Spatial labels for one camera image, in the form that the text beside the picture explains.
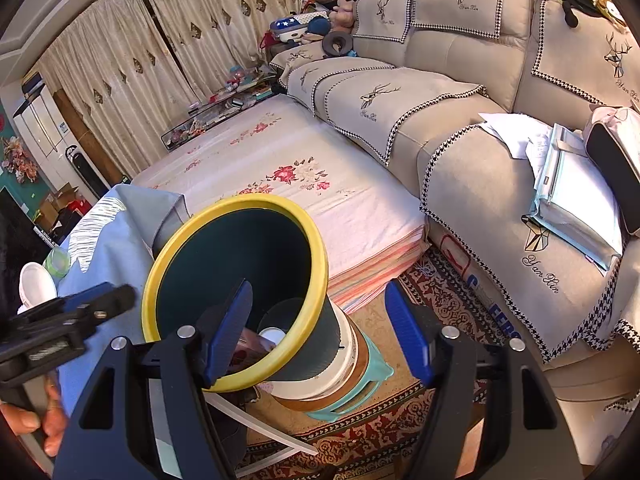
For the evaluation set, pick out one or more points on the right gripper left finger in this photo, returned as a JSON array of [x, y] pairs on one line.
[[135, 388]]

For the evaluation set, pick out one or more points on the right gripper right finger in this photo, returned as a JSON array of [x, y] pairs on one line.
[[524, 436]]

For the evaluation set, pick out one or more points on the paper cup with red lips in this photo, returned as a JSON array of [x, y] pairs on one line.
[[253, 347]]

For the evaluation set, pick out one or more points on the white instant noodle cup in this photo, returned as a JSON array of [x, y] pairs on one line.
[[36, 286]]

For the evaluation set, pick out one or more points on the yellow rimmed green trash bin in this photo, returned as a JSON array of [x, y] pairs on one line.
[[251, 274]]

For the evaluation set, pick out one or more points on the person's left hand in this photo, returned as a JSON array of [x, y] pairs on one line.
[[53, 422]]

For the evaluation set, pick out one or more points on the black flat screen television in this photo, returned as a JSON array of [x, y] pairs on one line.
[[20, 241]]

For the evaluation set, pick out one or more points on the blue tablecloth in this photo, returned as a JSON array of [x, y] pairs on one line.
[[116, 243]]

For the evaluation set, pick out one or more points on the patterned red rug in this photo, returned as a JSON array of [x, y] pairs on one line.
[[368, 442]]

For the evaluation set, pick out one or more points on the stacked plastic basins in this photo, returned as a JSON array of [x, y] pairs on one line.
[[338, 369]]

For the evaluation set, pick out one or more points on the black tower fan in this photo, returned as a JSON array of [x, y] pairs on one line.
[[85, 171]]

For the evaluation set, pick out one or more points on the white cabinet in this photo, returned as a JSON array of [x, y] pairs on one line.
[[47, 134]]

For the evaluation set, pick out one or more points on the floral bed sheet mattress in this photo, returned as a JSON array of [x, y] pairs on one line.
[[370, 224]]

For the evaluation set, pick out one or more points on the light blue document bag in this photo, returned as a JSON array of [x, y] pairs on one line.
[[572, 199]]

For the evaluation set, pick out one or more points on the white papers on sofa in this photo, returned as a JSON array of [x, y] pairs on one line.
[[525, 137]]

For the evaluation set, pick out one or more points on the left beige curtain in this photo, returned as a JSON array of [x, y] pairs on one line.
[[119, 75]]

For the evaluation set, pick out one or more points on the beige curtain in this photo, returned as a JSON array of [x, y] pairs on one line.
[[119, 75], [209, 37]]

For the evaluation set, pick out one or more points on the pink white handbag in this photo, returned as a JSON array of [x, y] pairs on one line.
[[612, 143]]

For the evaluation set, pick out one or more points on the low cluttered glass table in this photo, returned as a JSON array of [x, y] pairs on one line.
[[225, 106]]

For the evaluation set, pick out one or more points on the beige sofa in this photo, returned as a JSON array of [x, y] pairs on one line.
[[481, 109]]

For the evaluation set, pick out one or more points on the right beige curtain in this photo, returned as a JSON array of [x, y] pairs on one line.
[[209, 37]]

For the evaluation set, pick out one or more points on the black neck pillow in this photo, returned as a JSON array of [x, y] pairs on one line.
[[337, 43]]

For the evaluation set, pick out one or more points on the dried flower wall decoration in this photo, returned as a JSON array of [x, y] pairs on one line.
[[17, 161]]

